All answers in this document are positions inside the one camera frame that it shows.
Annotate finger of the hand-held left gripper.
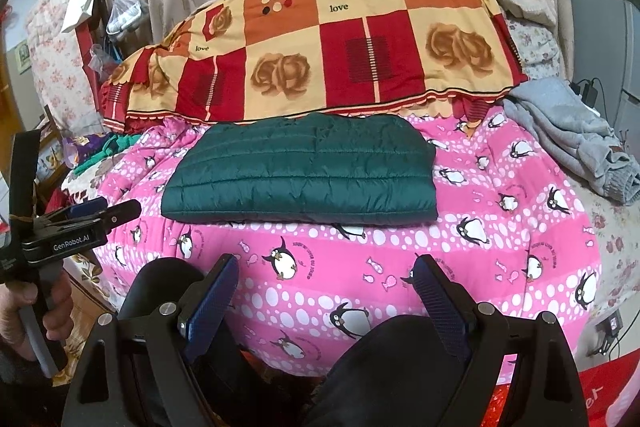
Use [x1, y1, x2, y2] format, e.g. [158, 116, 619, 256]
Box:
[60, 199, 143, 233]
[47, 201, 108, 224]

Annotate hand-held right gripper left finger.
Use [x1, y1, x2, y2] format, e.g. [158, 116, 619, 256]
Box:
[62, 253, 240, 427]

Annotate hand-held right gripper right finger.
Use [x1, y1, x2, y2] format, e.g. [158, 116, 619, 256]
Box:
[412, 254, 590, 427]

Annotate green puffer jacket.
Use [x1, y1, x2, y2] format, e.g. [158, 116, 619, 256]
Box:
[161, 113, 439, 225]

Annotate grey sweat clothes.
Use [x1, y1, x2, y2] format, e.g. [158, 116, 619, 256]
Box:
[502, 77, 640, 206]

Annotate person's left hand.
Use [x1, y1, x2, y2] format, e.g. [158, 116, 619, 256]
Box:
[0, 274, 76, 360]

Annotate green cloth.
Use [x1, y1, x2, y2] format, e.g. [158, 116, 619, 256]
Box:
[77, 134, 145, 171]

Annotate pink penguin-print blanket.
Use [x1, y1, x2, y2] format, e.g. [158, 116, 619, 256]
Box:
[92, 109, 603, 380]

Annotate purple cloth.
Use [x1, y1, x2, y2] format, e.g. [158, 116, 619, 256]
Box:
[62, 134, 108, 158]

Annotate person's right leg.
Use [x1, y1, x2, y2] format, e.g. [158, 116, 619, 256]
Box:
[302, 314, 476, 427]

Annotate pink floral cloth cover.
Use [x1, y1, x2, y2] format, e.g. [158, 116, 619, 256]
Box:
[25, 0, 108, 132]

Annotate black power adapter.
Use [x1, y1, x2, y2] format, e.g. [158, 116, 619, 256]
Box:
[594, 309, 627, 356]

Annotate red plastic bag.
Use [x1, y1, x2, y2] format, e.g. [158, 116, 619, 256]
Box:
[480, 359, 636, 427]

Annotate clear plastic bag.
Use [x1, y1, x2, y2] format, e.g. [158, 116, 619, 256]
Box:
[104, 0, 149, 42]

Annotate white paper bag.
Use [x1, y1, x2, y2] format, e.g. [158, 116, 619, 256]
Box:
[64, 0, 99, 34]

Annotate red orange rose-print quilt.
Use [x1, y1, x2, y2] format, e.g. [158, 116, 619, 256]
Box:
[100, 0, 530, 132]

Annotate grey cabinet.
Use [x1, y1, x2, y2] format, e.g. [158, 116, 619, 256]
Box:
[567, 0, 640, 142]

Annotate small green wall card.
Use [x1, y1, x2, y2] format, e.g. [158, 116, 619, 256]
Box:
[17, 42, 34, 75]

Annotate black charger with cable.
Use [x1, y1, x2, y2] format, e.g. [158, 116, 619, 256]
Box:
[571, 76, 602, 108]

